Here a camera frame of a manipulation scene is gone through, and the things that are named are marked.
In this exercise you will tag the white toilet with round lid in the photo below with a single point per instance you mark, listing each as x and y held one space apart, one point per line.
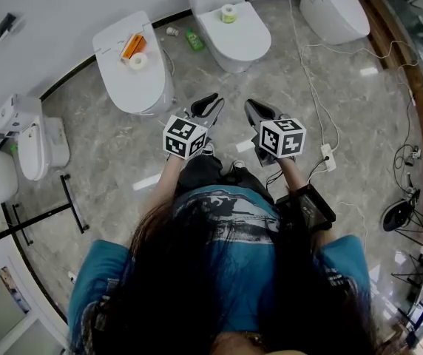
241 41

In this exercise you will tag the person's white shoe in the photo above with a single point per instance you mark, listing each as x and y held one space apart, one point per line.
238 166
208 149

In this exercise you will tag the blue printed t-shirt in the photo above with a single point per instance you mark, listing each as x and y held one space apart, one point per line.
244 272

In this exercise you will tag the green-wrapped toilet paper roll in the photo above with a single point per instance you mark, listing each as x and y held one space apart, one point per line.
229 14

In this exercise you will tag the black metal rack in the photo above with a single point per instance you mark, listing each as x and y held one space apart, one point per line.
72 202

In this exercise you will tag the orange box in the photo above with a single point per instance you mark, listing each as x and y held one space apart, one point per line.
134 46

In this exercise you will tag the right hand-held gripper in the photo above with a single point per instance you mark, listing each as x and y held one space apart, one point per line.
281 139

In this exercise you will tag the person's left white shoe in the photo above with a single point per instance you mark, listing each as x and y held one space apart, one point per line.
208 149

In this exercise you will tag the small white bottle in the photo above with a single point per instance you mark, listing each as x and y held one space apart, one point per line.
172 31

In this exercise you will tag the green plastic bottle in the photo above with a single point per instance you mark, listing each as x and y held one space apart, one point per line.
194 40

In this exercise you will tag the person's right white shoe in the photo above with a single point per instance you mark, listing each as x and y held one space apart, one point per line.
238 166

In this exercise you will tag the round black and white device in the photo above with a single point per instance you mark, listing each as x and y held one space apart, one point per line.
396 216

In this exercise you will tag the black wall holder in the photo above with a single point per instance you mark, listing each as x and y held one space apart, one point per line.
6 26

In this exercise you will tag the plain white toilet paper roll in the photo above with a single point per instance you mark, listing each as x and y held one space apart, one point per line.
138 62

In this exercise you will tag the person's left forearm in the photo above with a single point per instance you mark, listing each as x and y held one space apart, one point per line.
167 183

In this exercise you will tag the black trousers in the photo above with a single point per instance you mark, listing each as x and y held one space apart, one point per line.
200 170

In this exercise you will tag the white power strip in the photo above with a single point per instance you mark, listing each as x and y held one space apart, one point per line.
328 157

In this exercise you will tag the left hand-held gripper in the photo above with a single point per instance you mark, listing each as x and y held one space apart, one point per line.
182 139

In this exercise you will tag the person's right forearm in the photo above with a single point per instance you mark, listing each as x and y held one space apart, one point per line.
293 174

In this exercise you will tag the white toilet with long lid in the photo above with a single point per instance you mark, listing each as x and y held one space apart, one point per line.
137 87

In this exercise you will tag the white smart toilet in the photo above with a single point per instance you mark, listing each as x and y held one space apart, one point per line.
337 13

